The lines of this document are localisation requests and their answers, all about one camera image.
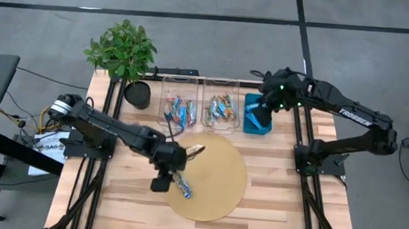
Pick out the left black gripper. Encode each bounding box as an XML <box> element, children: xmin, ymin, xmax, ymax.
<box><xmin>152</xmin><ymin>140</ymin><xmax>200</xmax><ymax>175</ymax></box>

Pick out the brown gold wrapper granola bar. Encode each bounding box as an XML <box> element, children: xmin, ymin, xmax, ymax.
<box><xmin>186</xmin><ymin>143</ymin><xmax>206</xmax><ymax>160</ymax></box>

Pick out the green orange wrapper granola bar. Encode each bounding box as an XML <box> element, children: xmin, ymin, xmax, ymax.
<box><xmin>224</xmin><ymin>93</ymin><xmax>238</xmax><ymax>121</ymax></box>

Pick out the blue red wrapper granola bar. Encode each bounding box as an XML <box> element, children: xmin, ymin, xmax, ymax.
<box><xmin>174</xmin><ymin>97</ymin><xmax>189</xmax><ymax>129</ymax></box>

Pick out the blue green wrapper granola bar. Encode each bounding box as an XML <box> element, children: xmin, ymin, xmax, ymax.
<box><xmin>214</xmin><ymin>95</ymin><xmax>229</xmax><ymax>119</ymax></box>

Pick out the green wrapper barcode granola bar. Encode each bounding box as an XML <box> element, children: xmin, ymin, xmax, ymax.
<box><xmin>204</xmin><ymin>96</ymin><xmax>218</xmax><ymax>128</ymax></box>

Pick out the blue white wrapper granola bar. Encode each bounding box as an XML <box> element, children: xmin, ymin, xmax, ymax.
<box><xmin>163</xmin><ymin>96</ymin><xmax>179</xmax><ymax>123</ymax></box>

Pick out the blue plastic tray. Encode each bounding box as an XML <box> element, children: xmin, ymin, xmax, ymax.
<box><xmin>241</xmin><ymin>92</ymin><xmax>276</xmax><ymax>136</ymax></box>

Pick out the woven straw basket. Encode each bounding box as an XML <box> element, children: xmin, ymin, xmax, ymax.
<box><xmin>162</xmin><ymin>130</ymin><xmax>252</xmax><ymax>226</ymax></box>

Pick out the clear plastic bin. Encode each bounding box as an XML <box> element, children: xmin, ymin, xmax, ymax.
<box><xmin>199</xmin><ymin>76</ymin><xmax>245</xmax><ymax>133</ymax></box>
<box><xmin>156</xmin><ymin>74</ymin><xmax>201</xmax><ymax>131</ymax></box>

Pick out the black plant pot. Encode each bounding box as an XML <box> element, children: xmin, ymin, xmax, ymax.
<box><xmin>122</xmin><ymin>79</ymin><xmax>154</xmax><ymax>112</ymax></box>

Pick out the green leafy plant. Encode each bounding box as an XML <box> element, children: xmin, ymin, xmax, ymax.
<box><xmin>80</xmin><ymin>15</ymin><xmax>160</xmax><ymax>86</ymax></box>

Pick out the white paper sheet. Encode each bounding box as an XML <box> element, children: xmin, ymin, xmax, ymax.
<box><xmin>26</xmin><ymin>127</ymin><xmax>71</xmax><ymax>179</ymax></box>

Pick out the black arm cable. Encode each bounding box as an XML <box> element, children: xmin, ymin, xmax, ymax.
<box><xmin>164</xmin><ymin>120</ymin><xmax>187</xmax><ymax>144</ymax></box>

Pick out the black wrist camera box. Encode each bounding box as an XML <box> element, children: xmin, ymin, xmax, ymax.
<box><xmin>149</xmin><ymin>171</ymin><xmax>174</xmax><ymax>195</ymax></box>

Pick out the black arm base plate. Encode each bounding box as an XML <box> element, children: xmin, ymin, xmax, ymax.
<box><xmin>57</xmin><ymin>128</ymin><xmax>119</xmax><ymax>163</ymax></box>
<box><xmin>292</xmin><ymin>137</ymin><xmax>350</xmax><ymax>179</ymax></box>

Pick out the black aluminium table frame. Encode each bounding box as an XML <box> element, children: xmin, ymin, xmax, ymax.
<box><xmin>47</xmin><ymin>64</ymin><xmax>367</xmax><ymax>229</ymax></box>

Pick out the yellow cable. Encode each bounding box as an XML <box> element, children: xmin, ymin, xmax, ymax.
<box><xmin>0</xmin><ymin>101</ymin><xmax>63</xmax><ymax>133</ymax></box>

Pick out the black floor cable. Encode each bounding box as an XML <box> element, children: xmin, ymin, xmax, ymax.
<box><xmin>14</xmin><ymin>65</ymin><xmax>91</xmax><ymax>91</ymax></box>

